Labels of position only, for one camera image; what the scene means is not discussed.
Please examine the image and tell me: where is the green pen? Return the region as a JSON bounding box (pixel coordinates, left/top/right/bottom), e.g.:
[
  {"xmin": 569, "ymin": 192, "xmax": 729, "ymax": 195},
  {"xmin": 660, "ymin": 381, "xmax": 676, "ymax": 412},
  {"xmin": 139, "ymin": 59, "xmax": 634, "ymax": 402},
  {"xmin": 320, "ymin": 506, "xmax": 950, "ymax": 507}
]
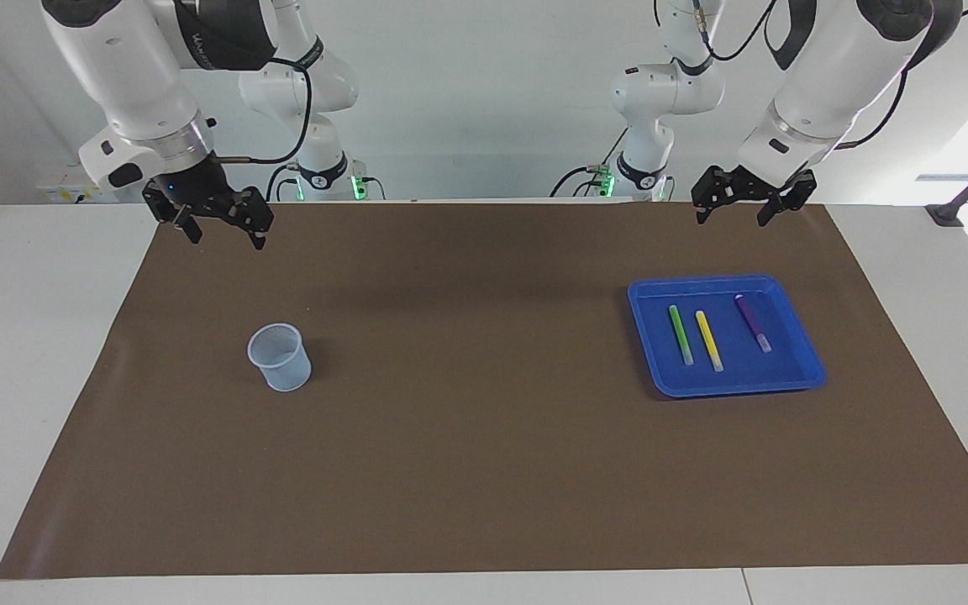
[{"xmin": 668, "ymin": 304, "xmax": 696, "ymax": 367}]

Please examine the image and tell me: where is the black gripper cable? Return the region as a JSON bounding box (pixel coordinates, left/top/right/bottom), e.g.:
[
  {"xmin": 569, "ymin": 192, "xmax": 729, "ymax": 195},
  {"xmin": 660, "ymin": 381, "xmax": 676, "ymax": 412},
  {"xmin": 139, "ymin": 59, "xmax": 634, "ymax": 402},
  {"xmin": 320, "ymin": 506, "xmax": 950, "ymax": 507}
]
[
  {"xmin": 213, "ymin": 55, "xmax": 314, "ymax": 165},
  {"xmin": 656, "ymin": 0, "xmax": 968, "ymax": 150}
]

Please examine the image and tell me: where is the purple pen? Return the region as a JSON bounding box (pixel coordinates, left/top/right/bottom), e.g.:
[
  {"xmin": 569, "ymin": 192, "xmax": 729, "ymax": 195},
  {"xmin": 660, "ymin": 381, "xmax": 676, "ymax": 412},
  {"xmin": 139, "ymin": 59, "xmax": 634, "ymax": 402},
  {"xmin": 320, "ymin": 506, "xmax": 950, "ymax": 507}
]
[{"xmin": 734, "ymin": 294, "xmax": 773, "ymax": 354}]

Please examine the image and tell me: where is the black arm base cable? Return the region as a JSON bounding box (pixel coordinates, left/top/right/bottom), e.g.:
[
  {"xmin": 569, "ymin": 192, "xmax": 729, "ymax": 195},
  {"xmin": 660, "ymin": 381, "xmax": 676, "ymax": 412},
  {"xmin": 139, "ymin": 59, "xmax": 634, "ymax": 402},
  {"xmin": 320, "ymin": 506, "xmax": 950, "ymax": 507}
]
[
  {"xmin": 268, "ymin": 163, "xmax": 300, "ymax": 203},
  {"xmin": 550, "ymin": 126, "xmax": 629, "ymax": 199}
]

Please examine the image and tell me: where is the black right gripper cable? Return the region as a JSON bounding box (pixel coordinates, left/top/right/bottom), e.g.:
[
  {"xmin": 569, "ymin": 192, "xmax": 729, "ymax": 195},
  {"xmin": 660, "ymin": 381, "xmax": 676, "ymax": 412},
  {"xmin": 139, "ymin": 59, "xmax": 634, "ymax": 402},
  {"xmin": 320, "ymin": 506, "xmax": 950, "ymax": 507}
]
[{"xmin": 213, "ymin": 55, "xmax": 314, "ymax": 165}]

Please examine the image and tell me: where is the brown table mat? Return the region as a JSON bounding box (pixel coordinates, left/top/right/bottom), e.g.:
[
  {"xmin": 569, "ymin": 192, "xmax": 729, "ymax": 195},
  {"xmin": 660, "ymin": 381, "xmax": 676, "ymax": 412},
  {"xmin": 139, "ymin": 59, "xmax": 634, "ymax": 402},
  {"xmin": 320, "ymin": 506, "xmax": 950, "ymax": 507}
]
[{"xmin": 0, "ymin": 202, "xmax": 968, "ymax": 581}]

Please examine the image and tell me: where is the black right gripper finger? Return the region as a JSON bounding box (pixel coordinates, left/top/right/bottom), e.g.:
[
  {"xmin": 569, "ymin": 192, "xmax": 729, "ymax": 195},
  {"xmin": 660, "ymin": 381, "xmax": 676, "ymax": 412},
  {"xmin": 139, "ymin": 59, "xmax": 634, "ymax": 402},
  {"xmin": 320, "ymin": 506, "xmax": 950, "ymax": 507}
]
[
  {"xmin": 171, "ymin": 202, "xmax": 203, "ymax": 245},
  {"xmin": 240, "ymin": 187, "xmax": 275, "ymax": 251}
]

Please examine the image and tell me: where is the blue plastic tray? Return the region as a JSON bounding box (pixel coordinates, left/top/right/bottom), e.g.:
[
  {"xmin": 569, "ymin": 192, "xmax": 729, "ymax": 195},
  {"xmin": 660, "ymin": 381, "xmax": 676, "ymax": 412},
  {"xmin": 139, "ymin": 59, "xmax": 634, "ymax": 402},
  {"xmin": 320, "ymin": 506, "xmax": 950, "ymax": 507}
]
[{"xmin": 627, "ymin": 274, "xmax": 828, "ymax": 399}]

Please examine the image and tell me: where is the black left arm base cable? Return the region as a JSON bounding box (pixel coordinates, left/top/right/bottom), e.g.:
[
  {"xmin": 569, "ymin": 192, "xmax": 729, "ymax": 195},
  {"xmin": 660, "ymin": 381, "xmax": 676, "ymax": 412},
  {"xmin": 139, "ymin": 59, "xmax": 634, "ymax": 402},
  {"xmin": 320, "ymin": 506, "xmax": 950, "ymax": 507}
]
[{"xmin": 550, "ymin": 126, "xmax": 629, "ymax": 199}]

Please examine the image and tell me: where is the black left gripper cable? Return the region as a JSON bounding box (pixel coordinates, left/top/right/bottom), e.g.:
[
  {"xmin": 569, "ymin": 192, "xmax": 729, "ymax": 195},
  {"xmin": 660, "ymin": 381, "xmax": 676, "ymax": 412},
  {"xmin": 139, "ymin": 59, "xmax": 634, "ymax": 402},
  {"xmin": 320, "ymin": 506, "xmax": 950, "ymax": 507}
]
[{"xmin": 656, "ymin": 0, "xmax": 968, "ymax": 150}]

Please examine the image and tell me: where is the black right arm base cable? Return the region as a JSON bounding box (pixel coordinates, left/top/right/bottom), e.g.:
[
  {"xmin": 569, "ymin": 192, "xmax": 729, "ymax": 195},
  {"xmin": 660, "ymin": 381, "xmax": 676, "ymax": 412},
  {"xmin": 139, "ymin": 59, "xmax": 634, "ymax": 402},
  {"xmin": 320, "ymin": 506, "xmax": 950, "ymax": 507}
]
[{"xmin": 268, "ymin": 163, "xmax": 300, "ymax": 203}]

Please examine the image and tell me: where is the yellow pen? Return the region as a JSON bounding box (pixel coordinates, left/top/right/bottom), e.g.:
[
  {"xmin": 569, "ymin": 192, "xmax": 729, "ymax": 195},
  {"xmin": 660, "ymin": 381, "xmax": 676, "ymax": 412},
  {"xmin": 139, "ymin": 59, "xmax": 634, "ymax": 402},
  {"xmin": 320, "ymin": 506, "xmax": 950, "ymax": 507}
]
[{"xmin": 695, "ymin": 310, "xmax": 725, "ymax": 373}]

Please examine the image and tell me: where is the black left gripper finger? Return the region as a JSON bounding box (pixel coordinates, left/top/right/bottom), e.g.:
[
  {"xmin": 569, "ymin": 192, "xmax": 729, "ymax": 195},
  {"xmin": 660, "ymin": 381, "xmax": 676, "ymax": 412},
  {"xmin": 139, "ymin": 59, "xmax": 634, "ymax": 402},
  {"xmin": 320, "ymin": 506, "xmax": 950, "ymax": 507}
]
[
  {"xmin": 691, "ymin": 165, "xmax": 739, "ymax": 226},
  {"xmin": 756, "ymin": 170, "xmax": 818, "ymax": 228}
]

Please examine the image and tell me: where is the white wall socket box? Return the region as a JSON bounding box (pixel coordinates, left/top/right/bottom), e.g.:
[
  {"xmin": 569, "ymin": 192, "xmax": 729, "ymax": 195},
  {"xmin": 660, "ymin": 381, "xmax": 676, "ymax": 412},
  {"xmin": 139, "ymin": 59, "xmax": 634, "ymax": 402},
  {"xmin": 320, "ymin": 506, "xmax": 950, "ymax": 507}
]
[{"xmin": 36, "ymin": 162, "xmax": 119, "ymax": 204}]

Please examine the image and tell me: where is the translucent plastic cup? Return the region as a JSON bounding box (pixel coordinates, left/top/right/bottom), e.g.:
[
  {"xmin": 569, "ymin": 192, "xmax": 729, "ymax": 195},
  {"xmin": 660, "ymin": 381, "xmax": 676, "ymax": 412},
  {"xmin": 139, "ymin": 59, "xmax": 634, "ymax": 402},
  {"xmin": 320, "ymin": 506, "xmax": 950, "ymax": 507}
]
[{"xmin": 247, "ymin": 323, "xmax": 313, "ymax": 393}]

